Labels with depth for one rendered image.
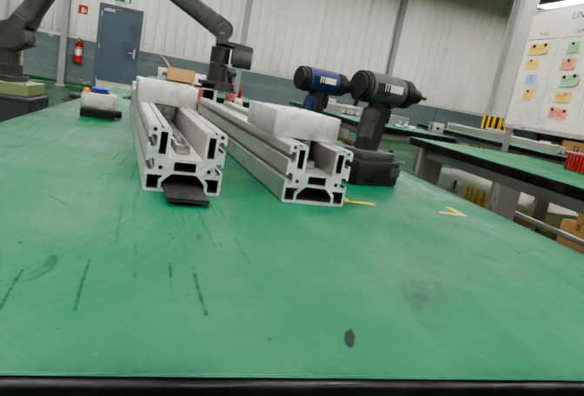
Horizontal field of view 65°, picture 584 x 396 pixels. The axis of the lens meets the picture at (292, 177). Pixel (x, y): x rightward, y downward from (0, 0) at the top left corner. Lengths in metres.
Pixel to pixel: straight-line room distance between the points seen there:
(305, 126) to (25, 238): 0.43
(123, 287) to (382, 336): 0.19
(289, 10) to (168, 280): 12.42
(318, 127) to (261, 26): 11.83
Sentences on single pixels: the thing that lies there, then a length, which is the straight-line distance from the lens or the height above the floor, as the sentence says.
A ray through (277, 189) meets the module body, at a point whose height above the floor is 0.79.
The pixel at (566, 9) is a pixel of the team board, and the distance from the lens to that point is 4.35.
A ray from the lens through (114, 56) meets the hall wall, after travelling 12.38.
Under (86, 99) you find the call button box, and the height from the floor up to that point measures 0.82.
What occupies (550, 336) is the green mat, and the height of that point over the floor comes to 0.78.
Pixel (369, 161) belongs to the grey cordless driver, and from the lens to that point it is 0.90.
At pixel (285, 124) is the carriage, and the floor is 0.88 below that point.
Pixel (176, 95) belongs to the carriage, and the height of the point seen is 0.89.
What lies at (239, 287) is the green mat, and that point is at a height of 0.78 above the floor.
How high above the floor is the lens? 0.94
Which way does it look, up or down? 11 degrees down
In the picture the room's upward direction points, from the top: 11 degrees clockwise
